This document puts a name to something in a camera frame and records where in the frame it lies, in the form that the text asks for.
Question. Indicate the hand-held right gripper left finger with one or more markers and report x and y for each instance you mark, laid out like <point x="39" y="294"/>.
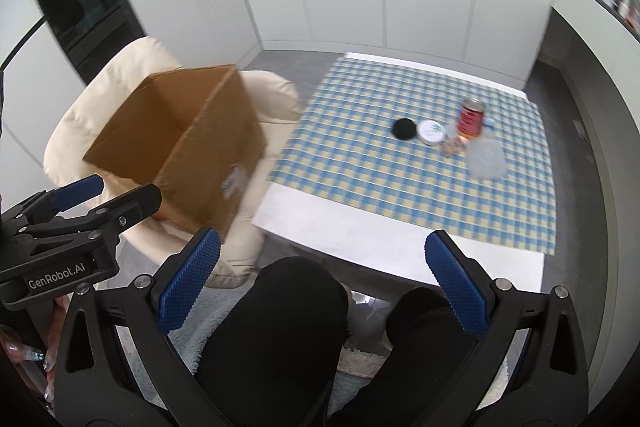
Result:
<point x="187" y="284"/>

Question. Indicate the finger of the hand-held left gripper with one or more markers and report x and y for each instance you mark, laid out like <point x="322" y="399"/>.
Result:
<point x="80" y="189"/>
<point x="135" y="202"/>

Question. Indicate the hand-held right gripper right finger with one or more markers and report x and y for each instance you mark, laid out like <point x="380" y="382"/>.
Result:
<point x="455" y="284"/>

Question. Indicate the brown cardboard box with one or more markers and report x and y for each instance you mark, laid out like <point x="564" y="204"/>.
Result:
<point x="200" y="157"/>

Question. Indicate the clear oval plastic case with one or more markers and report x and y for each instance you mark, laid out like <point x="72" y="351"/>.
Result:
<point x="486" y="157"/>

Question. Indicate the clear bottle with pink cap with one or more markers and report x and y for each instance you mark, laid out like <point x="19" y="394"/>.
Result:
<point x="452" y="149"/>

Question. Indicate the white round powder compact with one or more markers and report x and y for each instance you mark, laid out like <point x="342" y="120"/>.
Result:
<point x="432" y="132"/>

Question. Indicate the black round compact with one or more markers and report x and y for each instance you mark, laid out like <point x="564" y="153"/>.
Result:
<point x="404" y="129"/>

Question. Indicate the red tin can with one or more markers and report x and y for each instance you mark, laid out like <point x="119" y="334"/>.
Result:
<point x="471" y="118"/>

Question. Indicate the person's left hand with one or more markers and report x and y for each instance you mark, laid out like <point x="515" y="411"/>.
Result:
<point x="50" y="342"/>

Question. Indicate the cream padded chair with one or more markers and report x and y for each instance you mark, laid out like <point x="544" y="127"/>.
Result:
<point x="100" y="97"/>

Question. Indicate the blue yellow checkered tablecloth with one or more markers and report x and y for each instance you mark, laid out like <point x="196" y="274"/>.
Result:
<point x="360" y="187"/>

